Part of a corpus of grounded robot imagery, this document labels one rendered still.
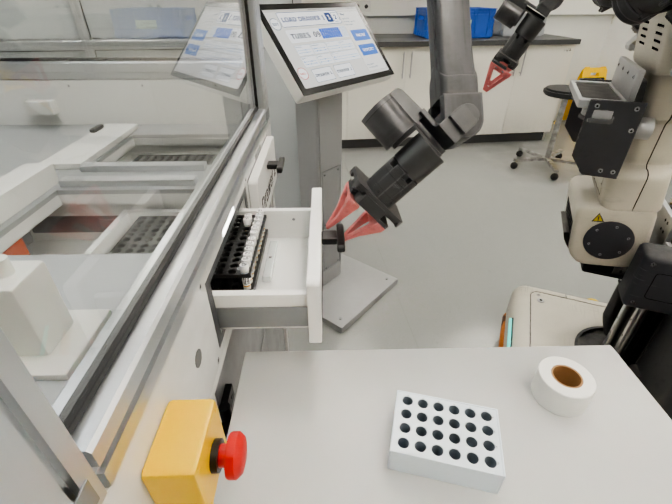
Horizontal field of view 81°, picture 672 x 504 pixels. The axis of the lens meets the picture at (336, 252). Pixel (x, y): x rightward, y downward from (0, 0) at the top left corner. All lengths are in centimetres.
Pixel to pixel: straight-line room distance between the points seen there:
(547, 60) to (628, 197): 321
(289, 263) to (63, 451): 47
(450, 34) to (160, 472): 63
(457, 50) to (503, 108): 351
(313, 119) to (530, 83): 294
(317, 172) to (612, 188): 100
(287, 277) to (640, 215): 83
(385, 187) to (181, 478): 43
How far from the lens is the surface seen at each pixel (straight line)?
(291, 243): 74
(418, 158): 58
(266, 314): 55
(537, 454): 59
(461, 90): 62
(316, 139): 156
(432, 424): 52
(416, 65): 374
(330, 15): 163
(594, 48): 534
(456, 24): 67
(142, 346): 36
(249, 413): 57
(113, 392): 33
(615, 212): 113
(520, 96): 420
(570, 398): 61
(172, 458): 38
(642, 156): 113
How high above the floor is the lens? 123
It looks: 33 degrees down
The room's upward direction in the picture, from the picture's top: straight up
